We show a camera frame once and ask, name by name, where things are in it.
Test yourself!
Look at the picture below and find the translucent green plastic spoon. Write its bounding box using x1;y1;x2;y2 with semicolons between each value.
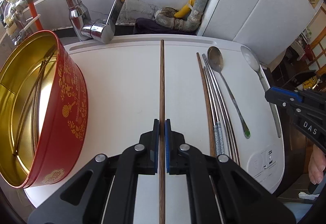
240;45;282;138

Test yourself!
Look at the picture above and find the plain steel chopstick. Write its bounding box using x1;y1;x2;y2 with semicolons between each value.
202;54;240;165
202;54;240;164

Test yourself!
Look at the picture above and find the steel spoon green clover handle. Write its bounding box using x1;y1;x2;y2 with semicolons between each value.
207;46;251;139

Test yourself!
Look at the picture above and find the patterned handle steel chopstick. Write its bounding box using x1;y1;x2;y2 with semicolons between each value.
203;66;221;156

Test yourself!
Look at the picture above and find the long single wooden chopstick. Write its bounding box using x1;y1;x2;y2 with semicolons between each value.
13;52;54;156

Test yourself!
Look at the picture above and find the chrome kitchen faucet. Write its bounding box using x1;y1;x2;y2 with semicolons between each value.
66;0;126;43

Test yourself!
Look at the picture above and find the right hand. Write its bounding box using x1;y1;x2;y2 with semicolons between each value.
308;144;326;185

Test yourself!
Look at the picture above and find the yellow cartoon sign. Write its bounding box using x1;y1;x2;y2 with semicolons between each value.
302;75;319;90

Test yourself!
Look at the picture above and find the white cutting board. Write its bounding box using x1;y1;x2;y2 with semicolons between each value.
25;34;285;223

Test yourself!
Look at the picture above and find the red gold round tin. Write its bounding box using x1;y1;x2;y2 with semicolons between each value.
1;30;88;189

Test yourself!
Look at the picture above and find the dark cloth rag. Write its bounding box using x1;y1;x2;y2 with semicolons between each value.
133;18;196;35

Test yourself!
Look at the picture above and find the grey metal pipe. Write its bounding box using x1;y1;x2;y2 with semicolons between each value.
154;0;208;32

